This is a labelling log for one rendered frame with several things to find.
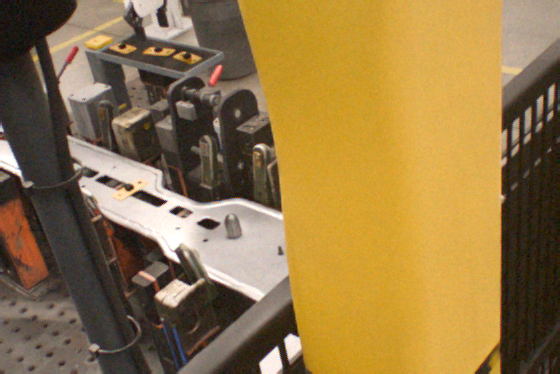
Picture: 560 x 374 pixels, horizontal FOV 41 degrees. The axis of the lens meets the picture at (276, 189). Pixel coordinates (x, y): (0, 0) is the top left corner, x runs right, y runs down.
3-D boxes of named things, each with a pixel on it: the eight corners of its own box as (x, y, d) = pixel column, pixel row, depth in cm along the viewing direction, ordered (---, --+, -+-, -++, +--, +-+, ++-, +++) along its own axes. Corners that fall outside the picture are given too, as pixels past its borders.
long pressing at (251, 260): (-60, 148, 209) (-62, 143, 209) (9, 113, 222) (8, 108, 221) (326, 336, 124) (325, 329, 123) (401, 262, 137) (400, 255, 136)
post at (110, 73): (123, 178, 238) (82, 50, 214) (141, 166, 242) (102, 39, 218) (138, 184, 233) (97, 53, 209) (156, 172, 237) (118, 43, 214)
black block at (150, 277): (154, 385, 161) (117, 282, 145) (190, 354, 167) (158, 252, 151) (178, 402, 156) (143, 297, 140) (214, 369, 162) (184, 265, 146)
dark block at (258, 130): (266, 274, 186) (235, 127, 163) (284, 258, 190) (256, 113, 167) (281, 281, 183) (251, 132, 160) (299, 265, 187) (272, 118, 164)
